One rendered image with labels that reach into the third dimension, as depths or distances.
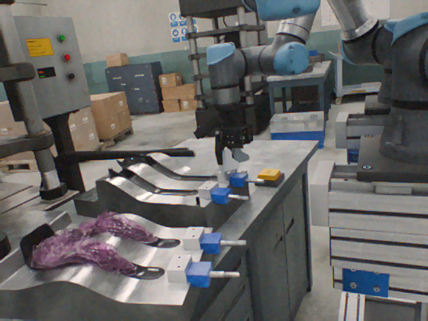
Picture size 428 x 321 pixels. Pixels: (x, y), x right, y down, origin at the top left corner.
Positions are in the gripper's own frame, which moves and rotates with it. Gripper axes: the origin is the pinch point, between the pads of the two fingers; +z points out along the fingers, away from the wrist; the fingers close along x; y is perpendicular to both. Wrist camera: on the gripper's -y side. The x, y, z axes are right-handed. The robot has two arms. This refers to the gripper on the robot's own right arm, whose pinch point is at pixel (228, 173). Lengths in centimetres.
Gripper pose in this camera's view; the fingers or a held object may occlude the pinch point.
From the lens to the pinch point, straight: 100.7
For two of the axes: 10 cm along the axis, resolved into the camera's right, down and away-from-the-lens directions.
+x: 4.7, -3.4, 8.1
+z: 1.3, 9.4, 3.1
